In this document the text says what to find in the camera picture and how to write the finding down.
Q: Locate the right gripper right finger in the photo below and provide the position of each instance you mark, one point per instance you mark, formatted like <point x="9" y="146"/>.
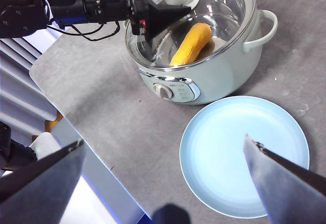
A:
<point x="287" y="193"/>

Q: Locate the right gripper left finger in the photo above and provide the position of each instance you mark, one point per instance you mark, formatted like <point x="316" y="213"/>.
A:
<point x="38" y="193"/>

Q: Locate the yellow corn cob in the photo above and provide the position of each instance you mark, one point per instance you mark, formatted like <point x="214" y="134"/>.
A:
<point x="192" y="43"/>

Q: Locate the glass lid with green knob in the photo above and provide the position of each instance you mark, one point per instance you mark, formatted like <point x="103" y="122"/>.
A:
<point x="229" y="10"/>

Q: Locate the pale green electric steamer pot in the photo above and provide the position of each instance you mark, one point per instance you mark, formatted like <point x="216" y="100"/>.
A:
<point x="224" y="73"/>

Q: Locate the blue round plate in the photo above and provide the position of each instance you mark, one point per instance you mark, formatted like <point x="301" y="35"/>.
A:
<point x="219" y="142"/>

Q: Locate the white rounded object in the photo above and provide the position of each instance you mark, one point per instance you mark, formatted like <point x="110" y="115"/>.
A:
<point x="47" y="143"/>

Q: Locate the white metal frame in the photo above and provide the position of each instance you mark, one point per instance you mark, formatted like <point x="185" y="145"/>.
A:
<point x="15" y="81"/>

